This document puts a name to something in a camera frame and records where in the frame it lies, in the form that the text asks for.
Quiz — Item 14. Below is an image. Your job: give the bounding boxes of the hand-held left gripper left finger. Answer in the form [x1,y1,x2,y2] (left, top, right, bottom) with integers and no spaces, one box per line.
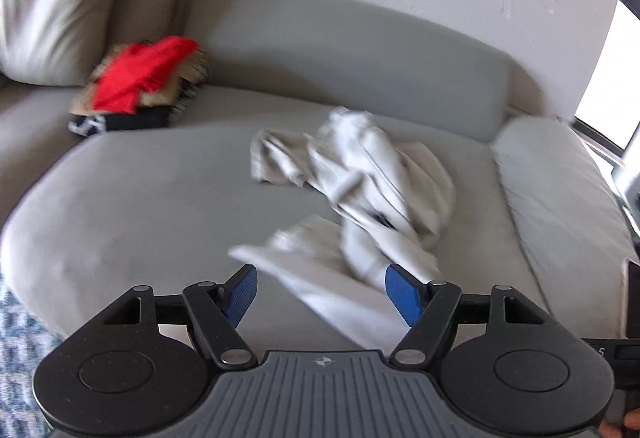
[100,264,258,367]

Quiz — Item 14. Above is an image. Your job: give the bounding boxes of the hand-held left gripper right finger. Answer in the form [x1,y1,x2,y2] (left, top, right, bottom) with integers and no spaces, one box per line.
[385,264,551,371]

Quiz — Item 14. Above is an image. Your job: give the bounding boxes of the white t-shirt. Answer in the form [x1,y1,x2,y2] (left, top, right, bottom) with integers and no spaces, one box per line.
[227,105,457,354]

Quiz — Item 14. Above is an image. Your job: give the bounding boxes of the stack of folded clothes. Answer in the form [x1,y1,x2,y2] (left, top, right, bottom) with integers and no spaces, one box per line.
[67,58,211,138]

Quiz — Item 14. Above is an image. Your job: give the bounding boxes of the person's right hand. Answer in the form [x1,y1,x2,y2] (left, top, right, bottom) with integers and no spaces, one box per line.
[597,410,640,438]

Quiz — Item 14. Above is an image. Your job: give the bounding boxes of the dark flat object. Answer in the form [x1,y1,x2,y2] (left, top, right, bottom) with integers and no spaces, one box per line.
[626,258,640,340]

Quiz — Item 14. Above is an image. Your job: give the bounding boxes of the grey sofa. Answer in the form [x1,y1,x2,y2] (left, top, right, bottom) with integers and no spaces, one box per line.
[0,0,640,354]

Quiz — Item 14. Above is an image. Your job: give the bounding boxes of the pale grey armrest cushion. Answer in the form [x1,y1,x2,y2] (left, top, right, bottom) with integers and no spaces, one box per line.
[492,115,638,334]

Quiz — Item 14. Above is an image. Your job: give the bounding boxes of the blue patterned rug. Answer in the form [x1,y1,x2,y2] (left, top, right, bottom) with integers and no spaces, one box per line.
[0,278,66,438]

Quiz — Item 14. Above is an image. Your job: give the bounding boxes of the grey sofa backrest cushion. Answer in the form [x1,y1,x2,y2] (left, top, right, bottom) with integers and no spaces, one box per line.
[177,0,511,144]

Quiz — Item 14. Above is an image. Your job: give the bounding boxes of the red garment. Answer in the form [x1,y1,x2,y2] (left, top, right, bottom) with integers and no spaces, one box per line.
[92,35,200,114]

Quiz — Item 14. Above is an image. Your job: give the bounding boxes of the window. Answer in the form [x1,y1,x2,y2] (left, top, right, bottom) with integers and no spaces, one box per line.
[575,0,640,154]

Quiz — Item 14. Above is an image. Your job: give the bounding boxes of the large beige pillow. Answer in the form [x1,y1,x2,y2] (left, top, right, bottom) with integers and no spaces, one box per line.
[0,0,126,86]

